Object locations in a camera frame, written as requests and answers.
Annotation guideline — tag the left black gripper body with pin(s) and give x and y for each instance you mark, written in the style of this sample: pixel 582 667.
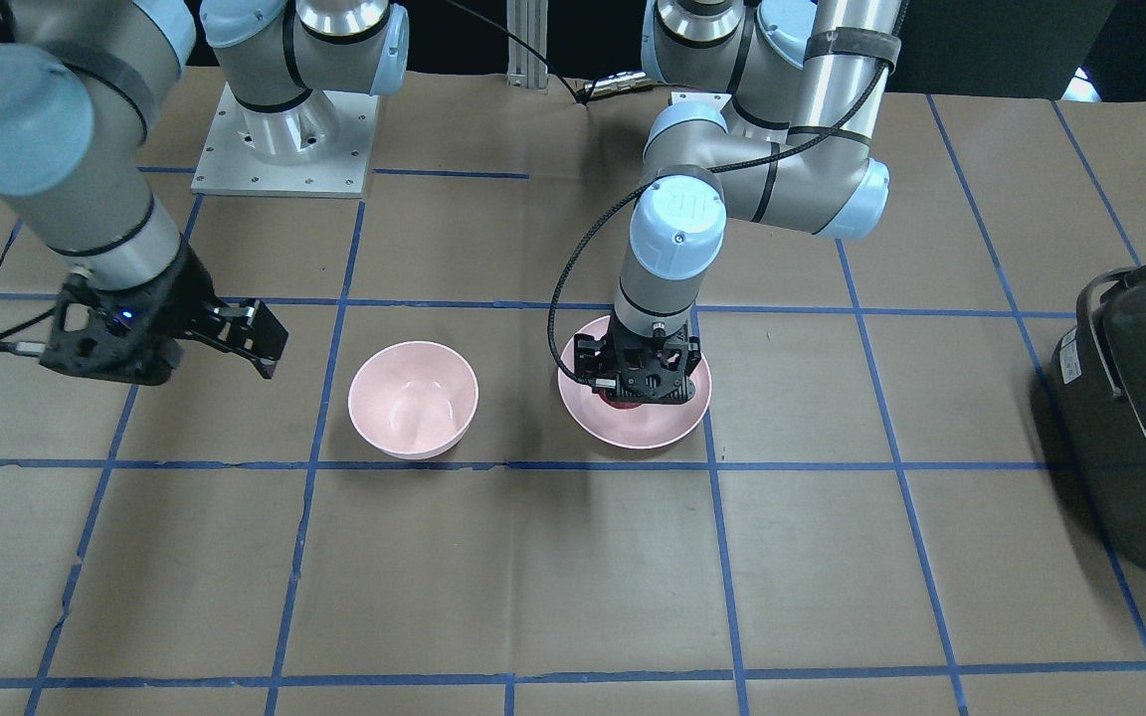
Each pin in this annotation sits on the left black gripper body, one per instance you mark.
pixel 587 360

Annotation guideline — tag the pink plate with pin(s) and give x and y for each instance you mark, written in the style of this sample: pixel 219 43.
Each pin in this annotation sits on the pink plate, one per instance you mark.
pixel 636 425

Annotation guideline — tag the aluminium frame post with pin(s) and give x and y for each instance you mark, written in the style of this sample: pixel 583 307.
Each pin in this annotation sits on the aluminium frame post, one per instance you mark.
pixel 527 20

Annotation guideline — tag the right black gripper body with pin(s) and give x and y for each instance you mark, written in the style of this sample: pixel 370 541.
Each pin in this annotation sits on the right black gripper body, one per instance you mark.
pixel 187 293

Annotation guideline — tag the pink bowl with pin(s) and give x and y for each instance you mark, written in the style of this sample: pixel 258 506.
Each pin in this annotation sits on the pink bowl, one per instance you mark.
pixel 413 400

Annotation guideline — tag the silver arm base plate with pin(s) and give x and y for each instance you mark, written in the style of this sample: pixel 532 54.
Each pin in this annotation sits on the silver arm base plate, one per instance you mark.
pixel 318 149

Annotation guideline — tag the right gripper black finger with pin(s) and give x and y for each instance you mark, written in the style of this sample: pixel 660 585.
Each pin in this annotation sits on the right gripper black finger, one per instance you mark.
pixel 248 329

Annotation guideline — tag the red yellow apple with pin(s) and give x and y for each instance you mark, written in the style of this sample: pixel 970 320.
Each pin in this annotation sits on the red yellow apple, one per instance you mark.
pixel 619 405

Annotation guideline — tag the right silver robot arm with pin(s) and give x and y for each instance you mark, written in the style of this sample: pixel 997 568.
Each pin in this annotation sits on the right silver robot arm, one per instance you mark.
pixel 82 85

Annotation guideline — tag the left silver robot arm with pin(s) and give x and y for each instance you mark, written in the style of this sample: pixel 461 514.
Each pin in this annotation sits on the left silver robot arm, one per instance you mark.
pixel 790 148

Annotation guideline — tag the dark rice cooker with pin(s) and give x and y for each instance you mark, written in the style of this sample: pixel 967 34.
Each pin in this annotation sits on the dark rice cooker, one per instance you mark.
pixel 1098 375

